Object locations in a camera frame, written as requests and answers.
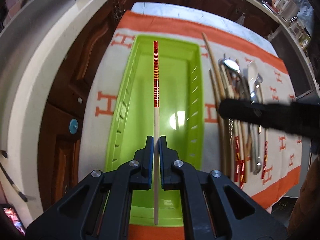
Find white ceramic soup spoon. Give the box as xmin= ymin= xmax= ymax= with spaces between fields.
xmin=247 ymin=61 xmax=258 ymax=101

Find twisted steel chopstick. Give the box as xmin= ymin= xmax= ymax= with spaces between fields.
xmin=227 ymin=119 xmax=233 ymax=177

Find dark brown wooden chopstick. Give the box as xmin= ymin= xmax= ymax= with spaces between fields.
xmin=201 ymin=32 xmax=231 ymax=177

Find large steel spoon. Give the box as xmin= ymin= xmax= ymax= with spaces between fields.
xmin=222 ymin=59 xmax=241 ymax=78

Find white red patterned chopstick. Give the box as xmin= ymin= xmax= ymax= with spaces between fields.
xmin=153 ymin=41 xmax=160 ymax=225

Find green plastic utensil tray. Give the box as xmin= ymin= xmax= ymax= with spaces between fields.
xmin=103 ymin=35 xmax=206 ymax=228

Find orange beige H blanket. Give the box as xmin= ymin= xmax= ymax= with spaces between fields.
xmin=75 ymin=11 xmax=301 ymax=239

